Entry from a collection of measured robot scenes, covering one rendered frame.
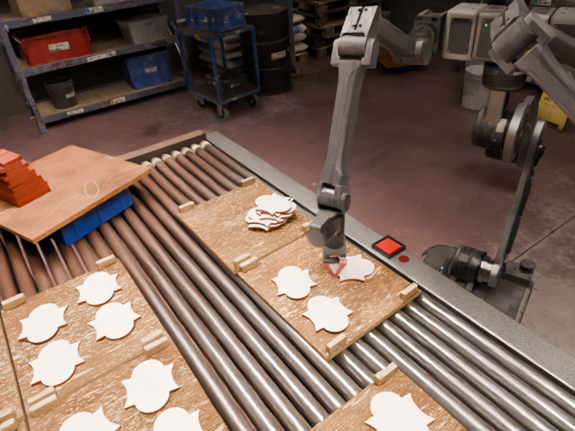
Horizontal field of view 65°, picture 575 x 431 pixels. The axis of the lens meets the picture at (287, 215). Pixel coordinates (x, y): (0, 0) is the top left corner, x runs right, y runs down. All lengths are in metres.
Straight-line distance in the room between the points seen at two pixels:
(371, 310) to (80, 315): 0.81
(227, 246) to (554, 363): 0.95
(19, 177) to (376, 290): 1.24
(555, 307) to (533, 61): 1.87
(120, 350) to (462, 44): 1.37
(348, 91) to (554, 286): 2.03
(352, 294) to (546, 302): 1.68
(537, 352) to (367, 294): 0.43
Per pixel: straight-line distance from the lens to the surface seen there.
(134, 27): 5.64
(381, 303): 1.27
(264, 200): 1.57
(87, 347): 1.32
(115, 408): 1.17
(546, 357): 1.28
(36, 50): 5.43
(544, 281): 2.93
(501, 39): 1.13
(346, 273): 1.33
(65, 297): 1.49
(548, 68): 1.11
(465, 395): 1.15
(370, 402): 1.07
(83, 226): 1.73
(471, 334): 1.27
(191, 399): 1.12
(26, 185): 1.80
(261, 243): 1.47
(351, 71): 1.17
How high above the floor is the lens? 1.84
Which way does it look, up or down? 35 degrees down
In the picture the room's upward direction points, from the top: 5 degrees counter-clockwise
